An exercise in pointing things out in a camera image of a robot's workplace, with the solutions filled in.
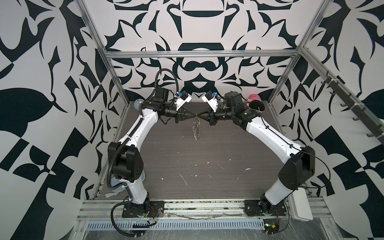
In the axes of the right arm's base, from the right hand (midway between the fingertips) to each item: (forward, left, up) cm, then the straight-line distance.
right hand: (199, 114), depth 74 cm
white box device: (-36, -46, -27) cm, 64 cm away
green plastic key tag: (-2, +1, -4) cm, 4 cm away
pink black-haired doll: (+31, -43, -25) cm, 58 cm away
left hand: (+1, +1, -1) cm, 2 cm away
